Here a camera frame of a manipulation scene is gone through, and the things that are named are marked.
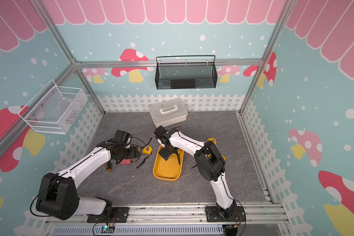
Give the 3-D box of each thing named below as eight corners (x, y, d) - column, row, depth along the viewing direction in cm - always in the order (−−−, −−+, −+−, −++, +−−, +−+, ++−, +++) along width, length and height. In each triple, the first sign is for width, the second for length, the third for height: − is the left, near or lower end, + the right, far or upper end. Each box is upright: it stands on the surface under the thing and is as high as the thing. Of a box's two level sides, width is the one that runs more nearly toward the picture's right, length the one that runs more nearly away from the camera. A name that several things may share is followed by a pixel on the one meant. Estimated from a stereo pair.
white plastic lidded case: (153, 130, 111) (151, 119, 101) (150, 112, 123) (148, 101, 113) (188, 123, 115) (188, 112, 105) (182, 107, 127) (182, 96, 117)
